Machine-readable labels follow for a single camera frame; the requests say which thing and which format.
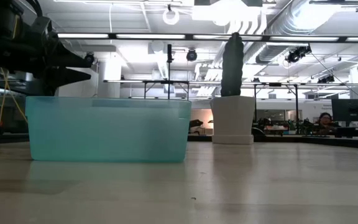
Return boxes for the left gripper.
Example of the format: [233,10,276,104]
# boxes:
[26,29,94,97]

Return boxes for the black tripod stand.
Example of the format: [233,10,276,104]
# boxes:
[167,43,173,101]

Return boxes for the dark office desk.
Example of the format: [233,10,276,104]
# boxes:
[333,125,358,140]

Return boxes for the black hanging camera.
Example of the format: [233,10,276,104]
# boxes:
[285,44,313,64]

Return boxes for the teal translucent plastic basket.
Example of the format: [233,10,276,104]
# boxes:
[25,95,193,164]

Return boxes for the white ring lamp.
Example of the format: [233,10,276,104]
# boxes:
[162,7,181,26]

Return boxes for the long overhead light bar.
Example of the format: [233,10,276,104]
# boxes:
[57,32,358,43]

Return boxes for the black computer monitor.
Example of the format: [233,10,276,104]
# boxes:
[331,98,358,123]

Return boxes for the black overhead camera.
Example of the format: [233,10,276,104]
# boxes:
[186,48,198,62]

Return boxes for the yellow cable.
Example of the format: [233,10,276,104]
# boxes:
[0,67,28,126]

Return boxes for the green cactus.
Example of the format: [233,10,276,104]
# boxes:
[220,31,246,98]

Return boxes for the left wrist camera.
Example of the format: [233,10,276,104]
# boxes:
[29,15,52,35]

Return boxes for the white plant pot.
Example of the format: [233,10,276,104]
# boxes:
[210,95,256,145]

